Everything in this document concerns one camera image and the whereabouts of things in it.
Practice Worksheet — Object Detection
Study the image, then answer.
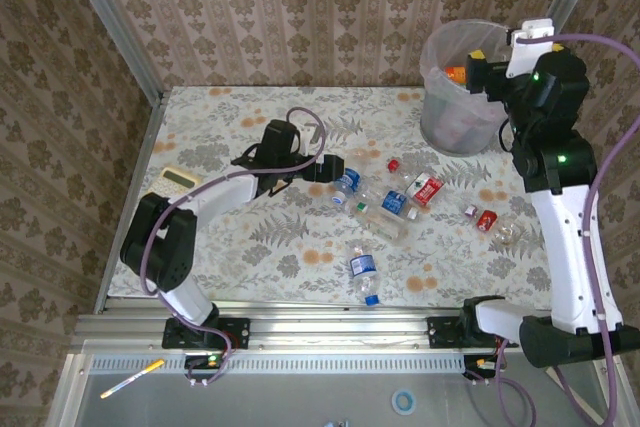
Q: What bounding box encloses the aluminium table side rail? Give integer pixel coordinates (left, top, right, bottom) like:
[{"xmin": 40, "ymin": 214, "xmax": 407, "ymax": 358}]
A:
[{"xmin": 93, "ymin": 91, "xmax": 167, "ymax": 314}]

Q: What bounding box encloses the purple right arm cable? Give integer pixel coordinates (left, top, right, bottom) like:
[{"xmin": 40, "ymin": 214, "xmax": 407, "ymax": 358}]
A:
[{"xmin": 499, "ymin": 32, "xmax": 640, "ymax": 427}]

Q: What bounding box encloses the small controller board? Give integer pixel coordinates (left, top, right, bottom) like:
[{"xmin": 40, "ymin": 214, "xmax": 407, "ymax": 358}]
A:
[
  {"xmin": 463, "ymin": 354, "xmax": 504, "ymax": 379},
  {"xmin": 183, "ymin": 352, "xmax": 226, "ymax": 373}
]

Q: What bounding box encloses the clear bottle with red cap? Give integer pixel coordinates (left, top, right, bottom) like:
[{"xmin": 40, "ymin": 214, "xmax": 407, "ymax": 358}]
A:
[{"xmin": 387, "ymin": 158, "xmax": 416, "ymax": 183}]

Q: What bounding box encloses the clear bottle green white label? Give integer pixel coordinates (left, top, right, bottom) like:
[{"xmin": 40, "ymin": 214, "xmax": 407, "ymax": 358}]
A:
[{"xmin": 349, "ymin": 199, "xmax": 409, "ymax": 243}]

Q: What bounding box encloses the small clear glass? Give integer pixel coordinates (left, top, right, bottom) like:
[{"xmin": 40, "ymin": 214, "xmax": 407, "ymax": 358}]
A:
[{"xmin": 492, "ymin": 224, "xmax": 521, "ymax": 248}]

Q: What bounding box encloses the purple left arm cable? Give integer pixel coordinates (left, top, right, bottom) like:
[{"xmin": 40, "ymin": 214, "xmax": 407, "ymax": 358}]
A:
[{"xmin": 139, "ymin": 106, "xmax": 327, "ymax": 388}]

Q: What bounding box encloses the floral patterned tablecloth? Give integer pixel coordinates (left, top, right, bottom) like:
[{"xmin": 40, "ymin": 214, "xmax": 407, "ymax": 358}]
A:
[{"xmin": 107, "ymin": 85, "xmax": 549, "ymax": 309}]

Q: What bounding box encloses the yellow calculator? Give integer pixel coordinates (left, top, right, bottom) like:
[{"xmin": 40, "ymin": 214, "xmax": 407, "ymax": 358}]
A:
[{"xmin": 149, "ymin": 165, "xmax": 202, "ymax": 196}]

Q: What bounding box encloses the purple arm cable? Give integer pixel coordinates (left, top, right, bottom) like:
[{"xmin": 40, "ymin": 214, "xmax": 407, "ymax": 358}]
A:
[
  {"xmin": 499, "ymin": 32, "xmax": 640, "ymax": 427},
  {"xmin": 139, "ymin": 106, "xmax": 327, "ymax": 388}
]

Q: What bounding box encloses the grey slotted cable duct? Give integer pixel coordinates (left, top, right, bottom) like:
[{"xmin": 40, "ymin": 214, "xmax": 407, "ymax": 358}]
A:
[{"xmin": 89, "ymin": 352, "xmax": 469, "ymax": 376}]

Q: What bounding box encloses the yellow and white pen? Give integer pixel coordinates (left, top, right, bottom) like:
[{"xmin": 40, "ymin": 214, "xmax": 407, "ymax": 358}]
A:
[{"xmin": 99, "ymin": 357, "xmax": 166, "ymax": 400}]

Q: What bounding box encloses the Pocari Sweat clear bottle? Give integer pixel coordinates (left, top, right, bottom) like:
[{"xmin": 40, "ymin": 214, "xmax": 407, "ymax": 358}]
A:
[{"xmin": 332, "ymin": 146, "xmax": 381, "ymax": 206}]

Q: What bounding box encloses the grey waste bin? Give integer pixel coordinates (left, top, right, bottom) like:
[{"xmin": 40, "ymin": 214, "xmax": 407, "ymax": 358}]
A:
[{"xmin": 419, "ymin": 21, "xmax": 526, "ymax": 157}]

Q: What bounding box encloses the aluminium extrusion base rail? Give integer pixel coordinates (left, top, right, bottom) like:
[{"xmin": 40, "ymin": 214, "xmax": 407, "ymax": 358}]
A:
[{"xmin": 69, "ymin": 299, "xmax": 621, "ymax": 354}]

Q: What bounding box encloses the small red can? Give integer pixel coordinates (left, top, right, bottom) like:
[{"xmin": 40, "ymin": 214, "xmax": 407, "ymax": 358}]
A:
[{"xmin": 474, "ymin": 209, "xmax": 499, "ymax": 233}]

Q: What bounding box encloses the translucent pink bin liner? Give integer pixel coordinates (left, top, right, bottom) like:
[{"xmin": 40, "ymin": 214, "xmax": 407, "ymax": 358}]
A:
[{"xmin": 418, "ymin": 19, "xmax": 526, "ymax": 113}]

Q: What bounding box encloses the orange label bottle tan cap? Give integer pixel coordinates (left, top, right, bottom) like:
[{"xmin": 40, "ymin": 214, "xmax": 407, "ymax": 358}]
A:
[{"xmin": 443, "ymin": 64, "xmax": 471, "ymax": 87}]

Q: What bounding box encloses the blue tape roll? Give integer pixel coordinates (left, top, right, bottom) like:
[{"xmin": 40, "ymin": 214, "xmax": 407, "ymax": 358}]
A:
[{"xmin": 391, "ymin": 389, "xmax": 419, "ymax": 416}]

